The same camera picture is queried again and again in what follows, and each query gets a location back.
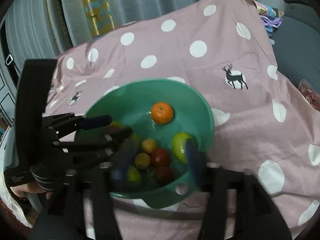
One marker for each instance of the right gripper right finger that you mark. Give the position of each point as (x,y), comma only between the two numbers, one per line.
(256,216)

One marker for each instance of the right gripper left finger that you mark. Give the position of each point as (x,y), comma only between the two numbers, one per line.
(64,217)

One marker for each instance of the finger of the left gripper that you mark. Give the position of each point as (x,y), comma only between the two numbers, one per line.
(93,148)
(64,124)

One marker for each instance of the green fruit front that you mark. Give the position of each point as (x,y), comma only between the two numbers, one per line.
(133,176)

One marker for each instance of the green fruit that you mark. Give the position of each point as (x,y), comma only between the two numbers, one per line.
(178,146)
(136,141)
(133,176)

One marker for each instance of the tan longan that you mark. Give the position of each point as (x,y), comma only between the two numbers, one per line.
(149,145)
(142,161)

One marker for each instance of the red tomato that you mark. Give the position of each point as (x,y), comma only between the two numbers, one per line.
(163,175)
(114,127)
(160,157)

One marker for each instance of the green plastic bowl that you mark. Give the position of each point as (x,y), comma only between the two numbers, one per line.
(131,105)

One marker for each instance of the orange tangerine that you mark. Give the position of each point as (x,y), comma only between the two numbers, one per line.
(162,113)

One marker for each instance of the person's hand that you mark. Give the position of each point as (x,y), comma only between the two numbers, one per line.
(22,191)

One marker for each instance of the vacuum cleaner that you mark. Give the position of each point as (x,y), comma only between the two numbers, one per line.
(12,66)

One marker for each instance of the grey curtain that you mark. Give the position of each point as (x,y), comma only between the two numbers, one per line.
(36,29)

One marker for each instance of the yellow patterned curtain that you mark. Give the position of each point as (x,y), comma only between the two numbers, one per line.
(98,15)

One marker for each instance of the pink polka dot cloth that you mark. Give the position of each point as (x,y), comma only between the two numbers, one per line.
(221,48)

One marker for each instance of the grey sofa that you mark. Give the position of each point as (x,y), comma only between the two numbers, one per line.
(297,43)

